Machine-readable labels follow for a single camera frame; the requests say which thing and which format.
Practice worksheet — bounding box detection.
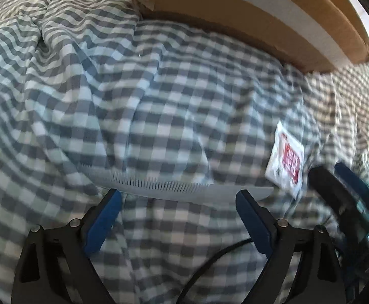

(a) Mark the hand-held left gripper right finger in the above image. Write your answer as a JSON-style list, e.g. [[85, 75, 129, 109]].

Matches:
[[235, 189, 350, 304]]

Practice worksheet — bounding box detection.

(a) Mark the grey comb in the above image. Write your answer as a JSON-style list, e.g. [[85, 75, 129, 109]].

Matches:
[[77, 164, 274, 204]]

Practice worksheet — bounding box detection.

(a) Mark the white packet red label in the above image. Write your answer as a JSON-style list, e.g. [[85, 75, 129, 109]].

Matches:
[[265, 121, 305, 198]]

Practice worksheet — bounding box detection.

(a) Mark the black cable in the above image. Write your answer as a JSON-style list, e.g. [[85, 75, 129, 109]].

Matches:
[[175, 239, 255, 304]]

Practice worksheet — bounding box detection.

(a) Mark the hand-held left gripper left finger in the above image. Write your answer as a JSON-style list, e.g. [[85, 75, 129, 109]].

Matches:
[[11, 188, 123, 304]]

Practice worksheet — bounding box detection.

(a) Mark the grey checked blanket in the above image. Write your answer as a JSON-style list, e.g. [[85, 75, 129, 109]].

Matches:
[[0, 0, 369, 304]]

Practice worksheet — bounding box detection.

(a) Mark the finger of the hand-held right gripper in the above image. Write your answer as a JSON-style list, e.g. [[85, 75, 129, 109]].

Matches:
[[335, 162, 369, 225], [309, 165, 362, 225]]

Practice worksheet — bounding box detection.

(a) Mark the brown cardboard box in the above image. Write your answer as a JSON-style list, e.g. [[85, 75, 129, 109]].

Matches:
[[126, 0, 369, 73]]

